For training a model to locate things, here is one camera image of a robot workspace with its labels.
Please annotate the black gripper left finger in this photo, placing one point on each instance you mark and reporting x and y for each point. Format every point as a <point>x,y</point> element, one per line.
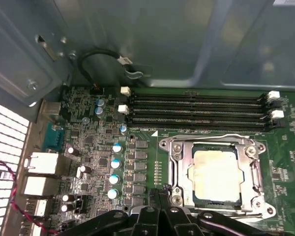
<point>142,221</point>

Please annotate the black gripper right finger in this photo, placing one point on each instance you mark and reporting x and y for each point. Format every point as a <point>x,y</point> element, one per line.
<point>177,221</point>

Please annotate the silver CPU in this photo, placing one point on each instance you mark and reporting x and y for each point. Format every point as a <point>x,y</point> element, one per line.
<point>216,174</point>

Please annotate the metal socket cover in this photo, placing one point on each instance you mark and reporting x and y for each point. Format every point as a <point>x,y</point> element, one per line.
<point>248,164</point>

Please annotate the CPU socket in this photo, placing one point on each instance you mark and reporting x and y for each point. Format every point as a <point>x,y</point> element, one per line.
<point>259,202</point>

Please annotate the blue topped capacitor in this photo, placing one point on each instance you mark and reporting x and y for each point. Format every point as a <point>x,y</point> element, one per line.
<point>99,103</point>
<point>98,111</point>
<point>112,194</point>
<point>116,148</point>
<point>116,164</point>
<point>114,179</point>
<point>123,129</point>

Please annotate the silver black capacitor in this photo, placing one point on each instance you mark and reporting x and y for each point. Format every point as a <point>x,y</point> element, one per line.
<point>67,197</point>
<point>72,151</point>
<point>84,169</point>
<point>65,208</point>

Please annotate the silver rear port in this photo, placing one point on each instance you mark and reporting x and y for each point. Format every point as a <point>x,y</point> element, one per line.
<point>39,185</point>
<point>41,163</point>
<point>37,229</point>
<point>38,207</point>

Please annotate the RAM slot with white clips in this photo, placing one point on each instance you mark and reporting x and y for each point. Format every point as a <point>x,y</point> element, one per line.
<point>199,113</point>
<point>199,95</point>

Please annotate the green motherboard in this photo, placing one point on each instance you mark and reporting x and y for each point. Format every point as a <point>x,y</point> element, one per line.
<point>280,159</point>

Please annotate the blue rear port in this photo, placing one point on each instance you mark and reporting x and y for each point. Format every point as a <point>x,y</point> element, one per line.
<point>52,136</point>

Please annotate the grey metal rear port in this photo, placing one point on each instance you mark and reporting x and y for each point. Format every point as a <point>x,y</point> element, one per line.
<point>51,110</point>

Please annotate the black open PC case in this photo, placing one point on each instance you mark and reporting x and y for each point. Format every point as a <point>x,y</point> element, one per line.
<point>162,37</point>

